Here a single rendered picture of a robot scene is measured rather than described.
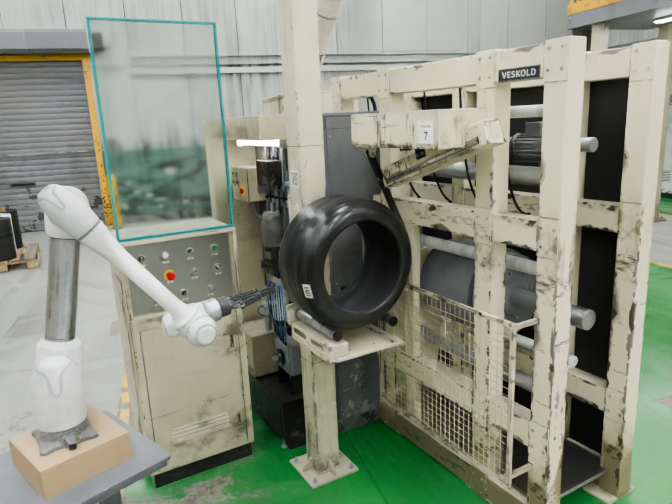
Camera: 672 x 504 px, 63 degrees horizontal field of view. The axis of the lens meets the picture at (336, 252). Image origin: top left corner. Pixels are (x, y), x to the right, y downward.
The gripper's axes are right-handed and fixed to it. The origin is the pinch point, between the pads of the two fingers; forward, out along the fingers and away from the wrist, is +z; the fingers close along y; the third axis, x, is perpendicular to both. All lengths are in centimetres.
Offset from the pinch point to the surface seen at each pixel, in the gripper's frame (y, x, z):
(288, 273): 2.3, -3.2, 11.5
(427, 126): -31, -52, 64
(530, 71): -51, -66, 98
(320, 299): -11.2, 6.6, 17.1
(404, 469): 6, 120, 54
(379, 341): -7, 37, 44
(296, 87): 25, -74, 42
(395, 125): -11, -53, 64
